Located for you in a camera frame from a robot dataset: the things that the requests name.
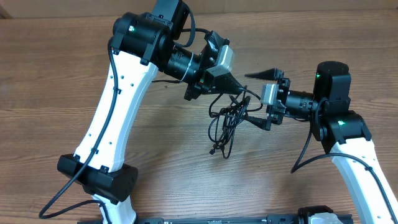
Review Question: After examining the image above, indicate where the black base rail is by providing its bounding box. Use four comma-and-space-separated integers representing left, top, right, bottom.
77, 213, 354, 224

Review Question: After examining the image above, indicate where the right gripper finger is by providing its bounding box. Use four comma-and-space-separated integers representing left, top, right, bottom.
244, 68, 282, 81
244, 115, 271, 130

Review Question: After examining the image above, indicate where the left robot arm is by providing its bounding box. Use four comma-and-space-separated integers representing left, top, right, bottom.
57, 1, 242, 223

